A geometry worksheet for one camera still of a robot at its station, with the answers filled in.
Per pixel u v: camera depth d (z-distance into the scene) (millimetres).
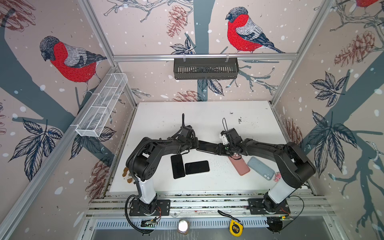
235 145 725
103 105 794
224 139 821
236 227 666
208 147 833
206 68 1039
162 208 730
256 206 729
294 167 465
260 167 873
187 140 780
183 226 604
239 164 880
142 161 489
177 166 875
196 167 880
